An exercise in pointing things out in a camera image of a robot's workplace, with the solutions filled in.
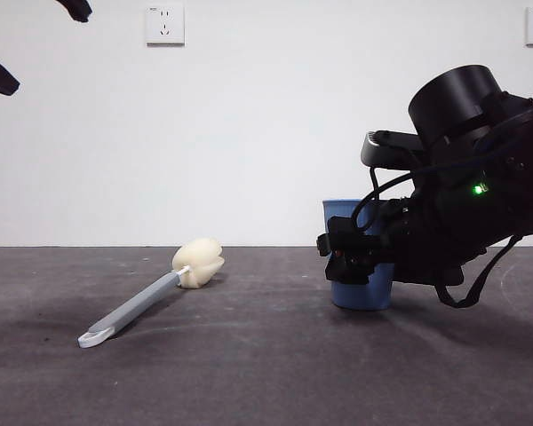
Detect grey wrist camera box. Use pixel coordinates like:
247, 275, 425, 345
359, 130, 427, 170

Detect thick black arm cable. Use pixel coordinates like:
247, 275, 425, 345
433, 233, 524, 309

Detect blue ribbed plastic cup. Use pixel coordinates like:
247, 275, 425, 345
322, 198, 394, 312

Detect cup brush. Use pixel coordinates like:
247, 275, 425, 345
77, 237, 226, 351

